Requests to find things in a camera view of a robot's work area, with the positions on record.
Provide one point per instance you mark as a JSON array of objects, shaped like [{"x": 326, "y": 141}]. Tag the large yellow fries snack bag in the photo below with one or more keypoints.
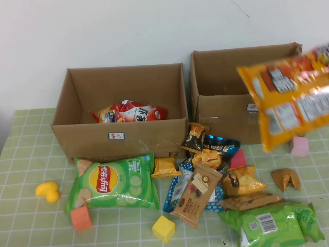
[{"x": 282, "y": 103}]

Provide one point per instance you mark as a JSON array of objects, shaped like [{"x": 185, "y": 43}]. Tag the small brown orange snack packet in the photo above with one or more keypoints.
[{"x": 282, "y": 177}]

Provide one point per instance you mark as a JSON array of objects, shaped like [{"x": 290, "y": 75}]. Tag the small black orange snack packet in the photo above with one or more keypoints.
[{"x": 194, "y": 139}]

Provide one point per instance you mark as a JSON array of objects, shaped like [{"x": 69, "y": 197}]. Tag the small plain yellow snack packet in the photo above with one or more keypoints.
[{"x": 164, "y": 167}]

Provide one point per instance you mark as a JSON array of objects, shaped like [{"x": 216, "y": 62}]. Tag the black gold snack packet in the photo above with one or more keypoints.
[{"x": 221, "y": 146}]

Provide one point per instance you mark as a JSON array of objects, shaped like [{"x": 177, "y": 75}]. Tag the blue polka-dot snack bag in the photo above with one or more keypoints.
[{"x": 177, "y": 190}]

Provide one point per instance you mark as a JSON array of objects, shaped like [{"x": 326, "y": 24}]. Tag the yellow black crumpled snack packet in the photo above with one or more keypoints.
[{"x": 246, "y": 182}]

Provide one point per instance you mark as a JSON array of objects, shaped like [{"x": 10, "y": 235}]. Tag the flat tan brown snack packet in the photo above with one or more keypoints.
[{"x": 257, "y": 199}]

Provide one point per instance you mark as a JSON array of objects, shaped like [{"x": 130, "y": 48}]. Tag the green snack bag with barcode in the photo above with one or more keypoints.
[{"x": 272, "y": 223}]

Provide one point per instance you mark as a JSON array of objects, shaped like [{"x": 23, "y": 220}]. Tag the red chips bag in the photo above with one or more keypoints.
[{"x": 133, "y": 113}]

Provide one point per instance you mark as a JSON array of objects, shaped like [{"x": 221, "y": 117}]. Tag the white label on F2 box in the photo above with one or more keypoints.
[{"x": 116, "y": 136}]

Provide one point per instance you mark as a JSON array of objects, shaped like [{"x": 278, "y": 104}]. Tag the taped cardboard box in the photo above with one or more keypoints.
[{"x": 221, "y": 115}]

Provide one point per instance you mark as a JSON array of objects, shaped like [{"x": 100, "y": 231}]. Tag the green Lay's chips bag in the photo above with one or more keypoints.
[{"x": 123, "y": 185}]

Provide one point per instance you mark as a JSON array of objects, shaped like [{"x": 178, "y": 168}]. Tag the cardboard box with F2 print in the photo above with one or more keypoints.
[{"x": 90, "y": 144}]

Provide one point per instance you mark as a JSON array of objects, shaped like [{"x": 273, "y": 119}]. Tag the red foam block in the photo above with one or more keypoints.
[{"x": 237, "y": 159}]

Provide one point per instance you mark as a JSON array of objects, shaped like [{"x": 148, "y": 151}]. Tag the brown biscuit bar packet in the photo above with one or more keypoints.
[{"x": 192, "y": 203}]

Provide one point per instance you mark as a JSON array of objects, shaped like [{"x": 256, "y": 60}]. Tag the white label on taped box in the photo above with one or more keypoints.
[{"x": 252, "y": 107}]

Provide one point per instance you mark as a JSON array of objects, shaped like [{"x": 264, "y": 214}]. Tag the yellow foam cube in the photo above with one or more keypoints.
[{"x": 163, "y": 229}]

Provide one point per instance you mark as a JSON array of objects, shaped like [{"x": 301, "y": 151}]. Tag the orange foam cube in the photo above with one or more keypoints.
[{"x": 81, "y": 218}]

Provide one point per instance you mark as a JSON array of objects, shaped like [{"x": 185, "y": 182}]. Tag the yellow rubber duck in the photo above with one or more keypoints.
[{"x": 47, "y": 191}]

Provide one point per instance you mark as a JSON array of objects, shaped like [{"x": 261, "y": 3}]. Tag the pink foam cube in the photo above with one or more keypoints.
[{"x": 299, "y": 146}]

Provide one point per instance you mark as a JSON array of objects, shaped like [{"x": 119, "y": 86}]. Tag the green checked tablecloth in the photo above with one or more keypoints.
[{"x": 25, "y": 154}]

